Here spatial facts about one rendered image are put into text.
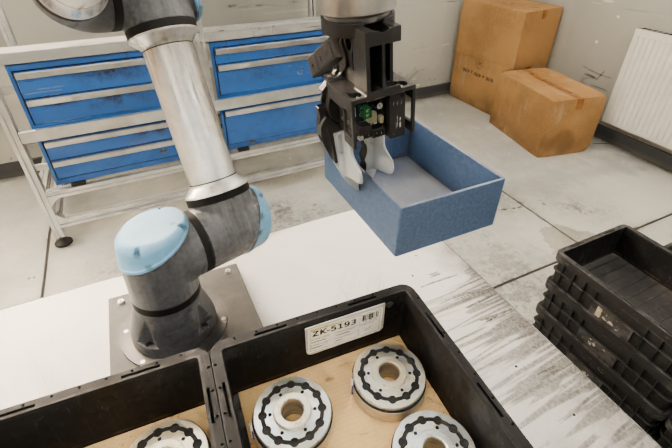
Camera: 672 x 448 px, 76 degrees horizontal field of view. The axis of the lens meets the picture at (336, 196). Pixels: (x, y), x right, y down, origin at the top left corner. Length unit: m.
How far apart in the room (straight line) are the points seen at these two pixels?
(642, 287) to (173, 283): 1.28
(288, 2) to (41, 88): 1.65
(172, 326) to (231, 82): 1.61
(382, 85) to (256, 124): 1.95
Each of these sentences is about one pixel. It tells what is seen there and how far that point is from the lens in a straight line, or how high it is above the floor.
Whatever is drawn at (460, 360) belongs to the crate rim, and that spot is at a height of 0.93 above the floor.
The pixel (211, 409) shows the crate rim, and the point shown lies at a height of 0.92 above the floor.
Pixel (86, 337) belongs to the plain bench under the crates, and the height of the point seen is 0.70.
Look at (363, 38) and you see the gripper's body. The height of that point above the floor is 1.31.
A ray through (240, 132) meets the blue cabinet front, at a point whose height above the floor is 0.41.
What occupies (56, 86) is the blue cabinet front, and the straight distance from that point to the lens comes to 2.19.
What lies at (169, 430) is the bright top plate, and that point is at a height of 0.86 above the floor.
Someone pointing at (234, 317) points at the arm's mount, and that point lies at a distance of 0.88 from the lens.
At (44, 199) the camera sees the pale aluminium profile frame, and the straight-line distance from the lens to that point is 2.40.
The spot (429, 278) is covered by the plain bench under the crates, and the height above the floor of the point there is 0.70.
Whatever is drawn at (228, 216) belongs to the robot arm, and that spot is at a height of 0.96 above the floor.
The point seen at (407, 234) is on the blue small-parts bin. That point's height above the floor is 1.09.
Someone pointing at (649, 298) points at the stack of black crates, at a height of 0.49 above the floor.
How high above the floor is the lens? 1.40
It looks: 34 degrees down
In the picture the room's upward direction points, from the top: straight up
